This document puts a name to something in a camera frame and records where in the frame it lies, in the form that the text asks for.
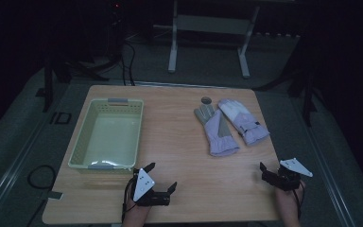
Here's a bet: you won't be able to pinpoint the person's right hand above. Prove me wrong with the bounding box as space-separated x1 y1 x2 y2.
275 184 306 227

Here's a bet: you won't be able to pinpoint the dark device with red light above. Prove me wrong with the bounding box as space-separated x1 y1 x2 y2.
107 0 128 32

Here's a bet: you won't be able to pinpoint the hand-held gripper cable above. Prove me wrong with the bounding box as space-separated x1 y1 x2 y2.
121 175 140 223
292 181 306 220

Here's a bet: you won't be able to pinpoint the white metal stand frame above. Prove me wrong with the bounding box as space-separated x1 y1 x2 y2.
152 0 261 79

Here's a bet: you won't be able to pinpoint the black tripod stand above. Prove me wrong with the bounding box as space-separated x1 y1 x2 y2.
36 53 112 114

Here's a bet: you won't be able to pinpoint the right hand-held gripper cable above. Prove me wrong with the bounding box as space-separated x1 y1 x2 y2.
292 181 306 220

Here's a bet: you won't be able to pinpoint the lilac glove with grey palm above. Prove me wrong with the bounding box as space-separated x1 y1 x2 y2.
193 103 241 158

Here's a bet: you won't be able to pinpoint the black cable loop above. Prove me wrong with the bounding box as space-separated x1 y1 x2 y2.
26 164 58 191

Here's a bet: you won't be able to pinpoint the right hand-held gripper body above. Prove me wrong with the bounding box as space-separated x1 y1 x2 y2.
260 157 314 192

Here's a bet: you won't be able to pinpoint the pale green plastic basket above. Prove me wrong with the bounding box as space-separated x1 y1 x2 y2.
67 97 145 174

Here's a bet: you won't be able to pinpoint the left hand-held gripper cable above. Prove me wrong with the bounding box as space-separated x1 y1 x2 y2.
121 175 140 223

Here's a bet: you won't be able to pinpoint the thin black cables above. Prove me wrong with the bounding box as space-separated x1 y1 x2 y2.
119 39 137 87

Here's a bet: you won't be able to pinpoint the black stand with splayed legs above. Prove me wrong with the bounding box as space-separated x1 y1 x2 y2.
254 41 329 128

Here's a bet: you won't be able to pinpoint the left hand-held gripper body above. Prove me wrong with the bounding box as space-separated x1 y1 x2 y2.
132 167 171 208

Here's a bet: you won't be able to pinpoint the grey tape piece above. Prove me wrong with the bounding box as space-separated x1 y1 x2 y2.
47 190 64 201

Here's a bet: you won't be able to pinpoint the person's left hand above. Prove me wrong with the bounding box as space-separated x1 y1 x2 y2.
121 202 152 227

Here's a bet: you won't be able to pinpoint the lilac and white glove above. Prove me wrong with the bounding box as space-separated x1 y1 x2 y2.
217 98 271 147

